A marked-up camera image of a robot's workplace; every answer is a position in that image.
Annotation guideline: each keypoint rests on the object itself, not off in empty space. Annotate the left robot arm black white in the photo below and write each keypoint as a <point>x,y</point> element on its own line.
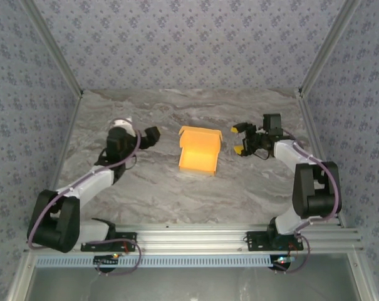
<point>57,225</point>

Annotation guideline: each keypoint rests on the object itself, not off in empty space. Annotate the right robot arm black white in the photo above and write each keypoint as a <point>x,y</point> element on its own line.
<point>314,194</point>

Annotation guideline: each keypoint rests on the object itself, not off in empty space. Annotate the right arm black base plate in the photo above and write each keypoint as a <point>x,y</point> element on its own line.
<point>255,241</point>

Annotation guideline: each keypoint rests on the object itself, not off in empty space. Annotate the small black controller board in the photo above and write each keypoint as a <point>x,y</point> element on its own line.
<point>101,260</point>
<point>278,266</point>

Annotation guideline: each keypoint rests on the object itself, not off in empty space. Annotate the aluminium table side rail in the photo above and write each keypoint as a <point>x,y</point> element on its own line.
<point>309,125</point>
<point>66,141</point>

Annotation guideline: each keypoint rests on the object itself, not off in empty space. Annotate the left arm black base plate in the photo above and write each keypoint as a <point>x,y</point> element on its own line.
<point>128,239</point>

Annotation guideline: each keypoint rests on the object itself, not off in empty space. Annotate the orange paper box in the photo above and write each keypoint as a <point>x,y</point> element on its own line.
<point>198,150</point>

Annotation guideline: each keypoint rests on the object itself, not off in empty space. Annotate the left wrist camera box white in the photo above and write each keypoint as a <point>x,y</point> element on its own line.
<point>123,123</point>

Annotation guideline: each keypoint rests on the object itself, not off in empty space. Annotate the aluminium frame post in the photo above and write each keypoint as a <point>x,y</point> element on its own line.
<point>327,47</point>
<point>54,47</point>

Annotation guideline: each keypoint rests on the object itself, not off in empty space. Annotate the wide aluminium frame beam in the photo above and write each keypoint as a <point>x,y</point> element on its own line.
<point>192,238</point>

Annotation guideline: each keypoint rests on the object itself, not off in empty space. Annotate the grey metal sheet panel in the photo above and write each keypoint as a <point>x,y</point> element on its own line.
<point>189,285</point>

